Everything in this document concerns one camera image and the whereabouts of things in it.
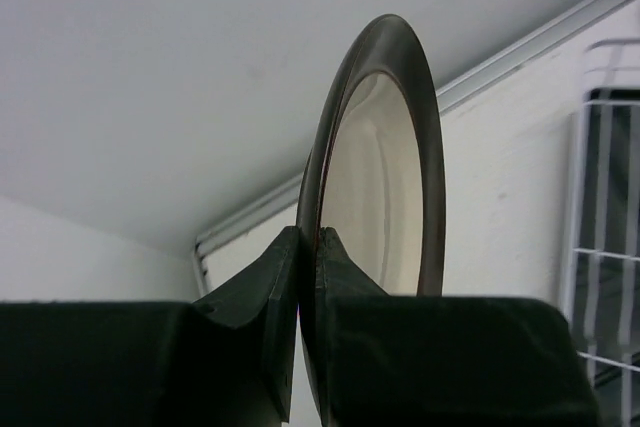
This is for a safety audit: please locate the dark rimmed cream plate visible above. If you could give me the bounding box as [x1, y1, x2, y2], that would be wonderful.
[296, 14, 446, 425]

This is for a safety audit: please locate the white wire dish rack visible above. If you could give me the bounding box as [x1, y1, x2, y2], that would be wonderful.
[559, 38, 639, 409]

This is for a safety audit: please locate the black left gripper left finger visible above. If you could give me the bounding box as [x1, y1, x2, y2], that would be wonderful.
[1, 227, 299, 426]

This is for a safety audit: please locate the black drip tray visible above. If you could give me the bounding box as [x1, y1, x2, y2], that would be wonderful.
[571, 87, 639, 392]

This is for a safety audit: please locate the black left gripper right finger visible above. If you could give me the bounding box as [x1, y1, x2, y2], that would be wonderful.
[315, 228, 600, 426]

